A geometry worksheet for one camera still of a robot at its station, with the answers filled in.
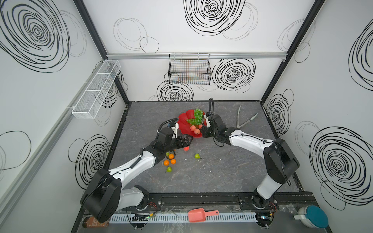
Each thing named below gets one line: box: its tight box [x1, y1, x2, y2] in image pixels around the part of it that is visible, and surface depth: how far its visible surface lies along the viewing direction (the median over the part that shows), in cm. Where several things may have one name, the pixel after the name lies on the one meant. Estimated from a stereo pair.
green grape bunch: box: [186, 108, 204, 126], surface depth 107 cm
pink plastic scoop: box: [187, 207, 220, 223], surface depth 71 cm
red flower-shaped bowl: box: [177, 109, 203, 138], surface depth 107 cm
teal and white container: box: [293, 204, 329, 229], surface depth 66 cm
